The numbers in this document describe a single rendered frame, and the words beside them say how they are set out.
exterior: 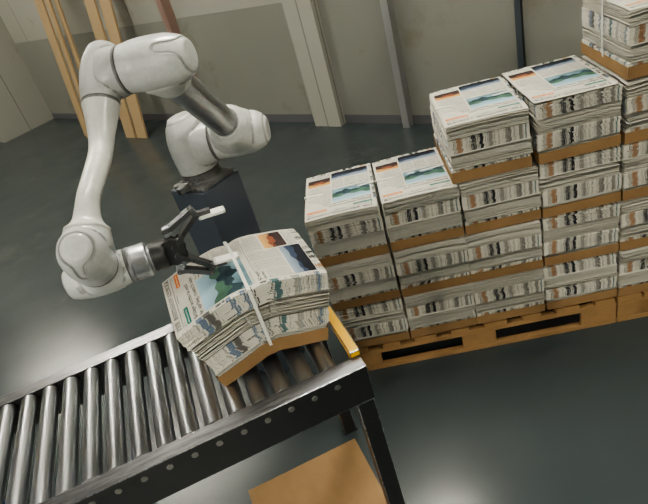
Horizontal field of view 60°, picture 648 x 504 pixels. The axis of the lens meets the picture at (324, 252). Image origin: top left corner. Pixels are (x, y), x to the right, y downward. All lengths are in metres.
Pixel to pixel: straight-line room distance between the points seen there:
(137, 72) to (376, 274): 1.19
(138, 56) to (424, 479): 1.68
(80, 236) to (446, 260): 1.44
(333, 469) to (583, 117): 1.57
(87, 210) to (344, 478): 1.41
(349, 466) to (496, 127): 1.36
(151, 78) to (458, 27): 3.17
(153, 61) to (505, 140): 1.19
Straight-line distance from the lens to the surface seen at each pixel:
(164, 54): 1.58
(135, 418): 1.65
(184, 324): 1.48
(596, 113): 2.17
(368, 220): 2.12
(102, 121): 1.62
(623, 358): 2.59
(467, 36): 4.47
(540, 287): 2.47
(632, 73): 2.17
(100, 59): 1.67
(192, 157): 2.18
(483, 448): 2.28
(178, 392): 1.65
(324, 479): 2.31
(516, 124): 2.08
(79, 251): 1.28
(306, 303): 1.50
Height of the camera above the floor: 1.84
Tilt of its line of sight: 32 degrees down
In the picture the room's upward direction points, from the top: 17 degrees counter-clockwise
